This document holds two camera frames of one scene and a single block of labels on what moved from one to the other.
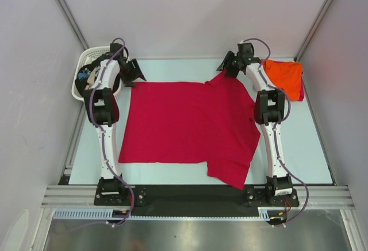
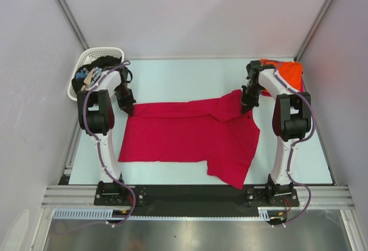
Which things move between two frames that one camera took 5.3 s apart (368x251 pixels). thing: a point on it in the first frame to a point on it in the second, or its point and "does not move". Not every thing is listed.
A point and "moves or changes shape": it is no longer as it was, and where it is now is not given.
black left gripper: (135, 73) to (127, 106)
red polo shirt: (211, 122) moves or changes shape
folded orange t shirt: (286, 75) does not move
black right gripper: (226, 63) to (248, 104)
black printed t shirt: (87, 76) does not move
